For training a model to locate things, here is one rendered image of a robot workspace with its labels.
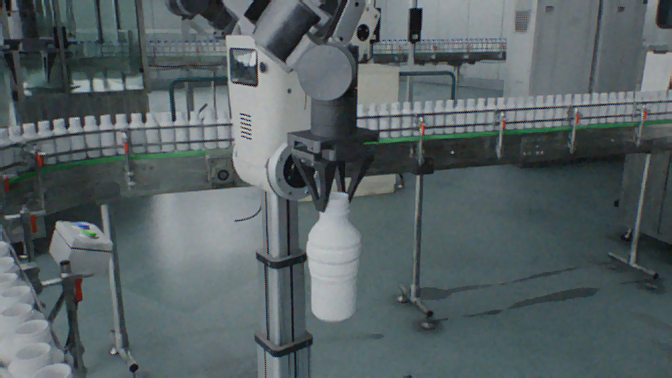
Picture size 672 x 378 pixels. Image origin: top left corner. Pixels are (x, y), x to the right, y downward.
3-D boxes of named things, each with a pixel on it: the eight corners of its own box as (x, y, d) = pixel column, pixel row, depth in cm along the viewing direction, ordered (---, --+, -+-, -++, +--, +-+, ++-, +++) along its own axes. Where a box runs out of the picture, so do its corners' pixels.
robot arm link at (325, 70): (300, -18, 66) (257, 42, 68) (280, -25, 55) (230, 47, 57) (378, 48, 67) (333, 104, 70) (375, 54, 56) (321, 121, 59)
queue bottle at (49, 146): (53, 165, 219) (47, 123, 214) (37, 165, 218) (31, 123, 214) (60, 162, 224) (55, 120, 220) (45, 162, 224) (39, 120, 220)
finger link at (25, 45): (20, 83, 128) (13, 40, 126) (55, 82, 132) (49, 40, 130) (25, 86, 123) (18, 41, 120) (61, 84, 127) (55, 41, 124)
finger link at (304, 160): (367, 211, 71) (369, 138, 69) (323, 223, 67) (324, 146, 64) (333, 197, 76) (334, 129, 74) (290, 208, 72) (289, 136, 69)
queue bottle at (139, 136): (149, 151, 245) (145, 113, 240) (143, 153, 239) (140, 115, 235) (136, 150, 245) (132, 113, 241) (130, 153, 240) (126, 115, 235)
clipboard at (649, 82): (640, 97, 390) (648, 48, 382) (669, 100, 369) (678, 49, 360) (635, 97, 389) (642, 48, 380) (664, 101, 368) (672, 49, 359)
